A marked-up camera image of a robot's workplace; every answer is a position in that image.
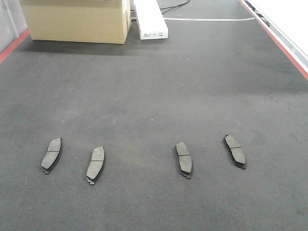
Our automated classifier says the dark brake pad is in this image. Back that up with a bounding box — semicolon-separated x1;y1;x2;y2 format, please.
175;141;193;179
41;138;63;175
86;146;105;185
223;134;246;169

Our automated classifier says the white long box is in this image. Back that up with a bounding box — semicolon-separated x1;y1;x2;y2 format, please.
133;0;168;40

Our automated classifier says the cardboard box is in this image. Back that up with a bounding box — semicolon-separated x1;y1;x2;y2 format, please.
20;0;131;44

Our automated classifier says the white braided cable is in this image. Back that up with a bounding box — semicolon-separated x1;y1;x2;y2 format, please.
163;17;256;22

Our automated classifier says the red conveyor frame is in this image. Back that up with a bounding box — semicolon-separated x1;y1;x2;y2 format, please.
0;0;308;78

